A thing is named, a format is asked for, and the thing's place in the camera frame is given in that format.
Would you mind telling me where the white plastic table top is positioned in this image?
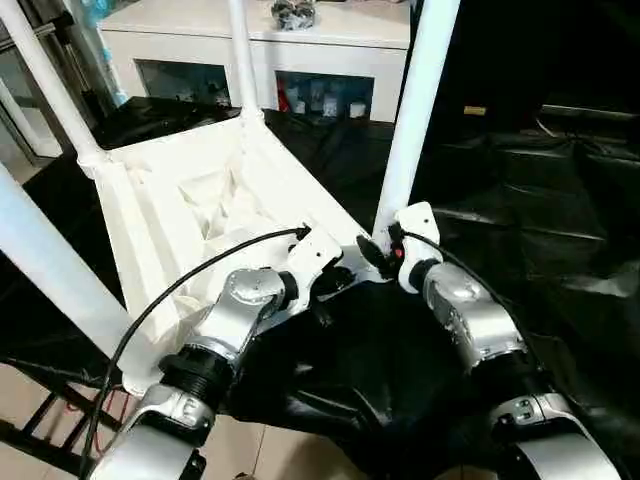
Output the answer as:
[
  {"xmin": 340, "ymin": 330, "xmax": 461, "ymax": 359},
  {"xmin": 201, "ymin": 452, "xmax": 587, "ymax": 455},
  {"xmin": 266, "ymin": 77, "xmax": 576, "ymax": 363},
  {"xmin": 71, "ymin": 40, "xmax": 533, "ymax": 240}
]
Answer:
[{"xmin": 77, "ymin": 117, "xmax": 396, "ymax": 396}]

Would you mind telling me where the black plastic mat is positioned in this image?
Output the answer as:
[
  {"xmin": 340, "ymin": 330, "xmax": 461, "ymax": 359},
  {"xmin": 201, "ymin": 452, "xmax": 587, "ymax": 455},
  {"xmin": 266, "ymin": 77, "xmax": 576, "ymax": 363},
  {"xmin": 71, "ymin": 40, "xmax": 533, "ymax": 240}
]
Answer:
[{"xmin": 0, "ymin": 94, "xmax": 640, "ymax": 480}]

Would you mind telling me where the dark horizontal bar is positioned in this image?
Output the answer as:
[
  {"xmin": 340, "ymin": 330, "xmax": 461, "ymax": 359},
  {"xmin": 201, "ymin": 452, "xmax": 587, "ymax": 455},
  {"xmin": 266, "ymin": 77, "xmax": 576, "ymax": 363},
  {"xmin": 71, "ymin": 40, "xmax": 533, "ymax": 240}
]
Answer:
[{"xmin": 542, "ymin": 103, "xmax": 640, "ymax": 120}]

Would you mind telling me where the black bundle in clear bag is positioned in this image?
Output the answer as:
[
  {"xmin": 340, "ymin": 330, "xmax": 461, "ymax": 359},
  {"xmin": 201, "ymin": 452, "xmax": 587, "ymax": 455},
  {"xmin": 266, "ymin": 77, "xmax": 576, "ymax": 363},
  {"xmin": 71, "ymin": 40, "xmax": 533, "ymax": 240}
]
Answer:
[{"xmin": 270, "ymin": 0, "xmax": 317, "ymax": 32}]

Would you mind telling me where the black fabric backdrop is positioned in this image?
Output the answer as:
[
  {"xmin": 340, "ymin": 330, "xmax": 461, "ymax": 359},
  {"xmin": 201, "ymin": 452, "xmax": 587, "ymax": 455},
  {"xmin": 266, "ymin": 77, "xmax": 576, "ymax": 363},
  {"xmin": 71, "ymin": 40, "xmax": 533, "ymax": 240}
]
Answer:
[{"xmin": 407, "ymin": 0, "xmax": 640, "ymax": 146}]

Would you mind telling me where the white glass-door cabinet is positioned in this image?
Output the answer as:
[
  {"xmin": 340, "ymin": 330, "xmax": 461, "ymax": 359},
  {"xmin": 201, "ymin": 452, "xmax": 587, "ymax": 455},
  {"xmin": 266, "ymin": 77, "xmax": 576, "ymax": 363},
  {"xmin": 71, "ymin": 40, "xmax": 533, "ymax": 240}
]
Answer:
[{"xmin": 97, "ymin": 0, "xmax": 414, "ymax": 124}]

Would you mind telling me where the teal printed plastic sheet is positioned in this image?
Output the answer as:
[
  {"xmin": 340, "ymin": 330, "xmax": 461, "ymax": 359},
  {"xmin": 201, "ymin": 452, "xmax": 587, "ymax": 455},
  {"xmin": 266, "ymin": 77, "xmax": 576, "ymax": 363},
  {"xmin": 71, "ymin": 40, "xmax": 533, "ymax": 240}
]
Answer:
[{"xmin": 82, "ymin": 0, "xmax": 126, "ymax": 106}]

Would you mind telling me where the grey metal tripod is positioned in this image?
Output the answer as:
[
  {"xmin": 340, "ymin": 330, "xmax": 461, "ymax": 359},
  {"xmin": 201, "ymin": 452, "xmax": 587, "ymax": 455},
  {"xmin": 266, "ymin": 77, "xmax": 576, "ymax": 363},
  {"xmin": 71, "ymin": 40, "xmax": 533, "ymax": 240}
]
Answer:
[{"xmin": 0, "ymin": 0, "xmax": 101, "ymax": 166}]

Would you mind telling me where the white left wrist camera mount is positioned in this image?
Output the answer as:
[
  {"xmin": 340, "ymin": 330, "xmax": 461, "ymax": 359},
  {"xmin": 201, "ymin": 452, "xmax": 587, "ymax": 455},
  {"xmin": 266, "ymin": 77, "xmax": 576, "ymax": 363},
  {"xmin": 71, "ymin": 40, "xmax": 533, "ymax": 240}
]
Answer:
[{"xmin": 287, "ymin": 227, "xmax": 345, "ymax": 314}]

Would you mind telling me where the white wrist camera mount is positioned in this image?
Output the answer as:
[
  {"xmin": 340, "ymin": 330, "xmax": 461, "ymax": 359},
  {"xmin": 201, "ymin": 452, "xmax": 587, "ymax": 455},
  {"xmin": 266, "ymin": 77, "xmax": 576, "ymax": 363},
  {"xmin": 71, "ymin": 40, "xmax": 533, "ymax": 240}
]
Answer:
[
  {"xmin": 392, "ymin": 201, "xmax": 444, "ymax": 292},
  {"xmin": 287, "ymin": 227, "xmax": 345, "ymax": 314}
]

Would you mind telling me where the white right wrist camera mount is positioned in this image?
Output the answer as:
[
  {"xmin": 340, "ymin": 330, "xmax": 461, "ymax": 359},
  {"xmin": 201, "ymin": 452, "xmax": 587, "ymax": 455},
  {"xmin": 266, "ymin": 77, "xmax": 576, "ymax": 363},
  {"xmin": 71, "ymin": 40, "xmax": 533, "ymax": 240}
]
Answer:
[{"xmin": 392, "ymin": 201, "xmax": 444, "ymax": 292}]

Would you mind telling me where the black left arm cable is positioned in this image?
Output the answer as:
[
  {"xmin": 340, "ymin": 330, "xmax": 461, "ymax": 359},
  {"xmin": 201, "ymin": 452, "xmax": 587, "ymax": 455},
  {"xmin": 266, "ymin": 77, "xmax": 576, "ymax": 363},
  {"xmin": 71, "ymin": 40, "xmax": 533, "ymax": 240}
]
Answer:
[{"xmin": 82, "ymin": 223, "xmax": 314, "ymax": 480}]

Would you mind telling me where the thin red cable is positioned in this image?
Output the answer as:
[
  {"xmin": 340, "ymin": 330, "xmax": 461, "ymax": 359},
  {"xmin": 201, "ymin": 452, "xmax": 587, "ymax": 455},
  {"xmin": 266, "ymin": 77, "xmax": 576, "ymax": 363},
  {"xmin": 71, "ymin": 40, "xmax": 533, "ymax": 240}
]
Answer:
[{"xmin": 64, "ymin": 389, "xmax": 126, "ymax": 451}]

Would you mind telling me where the black folding table frame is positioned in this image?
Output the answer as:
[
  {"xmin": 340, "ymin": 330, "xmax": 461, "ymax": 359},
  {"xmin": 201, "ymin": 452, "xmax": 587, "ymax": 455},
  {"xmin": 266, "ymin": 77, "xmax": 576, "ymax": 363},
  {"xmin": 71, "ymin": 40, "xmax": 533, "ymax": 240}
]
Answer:
[{"xmin": 0, "ymin": 349, "xmax": 126, "ymax": 476}]

